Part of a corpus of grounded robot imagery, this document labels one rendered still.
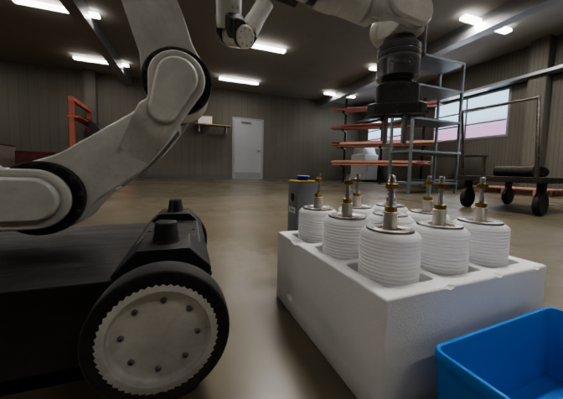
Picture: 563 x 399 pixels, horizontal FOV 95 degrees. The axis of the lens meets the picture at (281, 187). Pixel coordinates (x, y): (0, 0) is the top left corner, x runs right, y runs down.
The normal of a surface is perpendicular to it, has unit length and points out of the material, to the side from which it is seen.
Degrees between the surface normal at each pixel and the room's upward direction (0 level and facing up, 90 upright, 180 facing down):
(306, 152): 90
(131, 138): 113
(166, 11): 90
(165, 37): 90
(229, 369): 0
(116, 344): 90
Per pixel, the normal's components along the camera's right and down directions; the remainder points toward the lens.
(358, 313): -0.93, 0.00
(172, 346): 0.33, 0.07
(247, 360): 0.03, -1.00
